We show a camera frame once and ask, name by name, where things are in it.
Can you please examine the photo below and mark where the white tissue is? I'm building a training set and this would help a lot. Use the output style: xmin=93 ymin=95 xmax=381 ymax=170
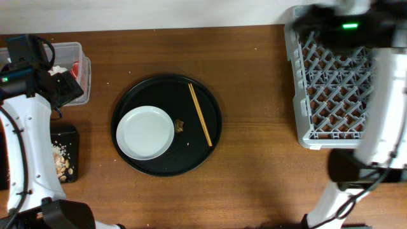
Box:
xmin=48 ymin=66 xmax=68 ymax=76

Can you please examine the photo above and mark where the red strawberry snack wrapper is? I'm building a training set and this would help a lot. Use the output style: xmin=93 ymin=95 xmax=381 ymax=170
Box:
xmin=70 ymin=61 xmax=79 ymax=80

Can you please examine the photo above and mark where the light grey plate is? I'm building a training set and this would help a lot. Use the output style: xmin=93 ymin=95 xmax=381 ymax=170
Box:
xmin=116 ymin=106 xmax=175 ymax=160

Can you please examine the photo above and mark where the brown food scrap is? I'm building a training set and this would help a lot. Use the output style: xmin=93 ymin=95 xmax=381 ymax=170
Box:
xmin=174 ymin=120 xmax=184 ymax=133

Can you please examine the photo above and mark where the wooden chopstick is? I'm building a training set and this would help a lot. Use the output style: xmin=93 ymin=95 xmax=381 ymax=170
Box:
xmin=188 ymin=83 xmax=211 ymax=148
xmin=190 ymin=83 xmax=213 ymax=147

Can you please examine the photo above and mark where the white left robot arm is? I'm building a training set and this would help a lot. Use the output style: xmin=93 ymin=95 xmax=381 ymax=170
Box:
xmin=1 ymin=60 xmax=108 ymax=228

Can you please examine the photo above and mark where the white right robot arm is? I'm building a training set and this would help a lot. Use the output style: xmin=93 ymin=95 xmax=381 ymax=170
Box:
xmin=284 ymin=1 xmax=406 ymax=228

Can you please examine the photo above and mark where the grey dishwasher rack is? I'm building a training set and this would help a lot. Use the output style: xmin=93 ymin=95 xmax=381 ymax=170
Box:
xmin=283 ymin=4 xmax=407 ymax=149

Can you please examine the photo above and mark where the clear plastic bin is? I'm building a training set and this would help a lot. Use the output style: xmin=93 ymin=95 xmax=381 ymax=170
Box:
xmin=1 ymin=42 xmax=91 ymax=106

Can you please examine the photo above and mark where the black rectangular food bin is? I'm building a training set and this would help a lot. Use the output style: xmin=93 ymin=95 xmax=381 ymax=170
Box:
xmin=1 ymin=125 xmax=79 ymax=190

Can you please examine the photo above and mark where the pile of rice and seeds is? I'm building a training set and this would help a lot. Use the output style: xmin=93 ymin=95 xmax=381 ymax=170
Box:
xmin=52 ymin=142 xmax=74 ymax=183

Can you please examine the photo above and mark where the round black tray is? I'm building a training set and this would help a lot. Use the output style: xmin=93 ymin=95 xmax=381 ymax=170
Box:
xmin=111 ymin=73 xmax=223 ymax=177

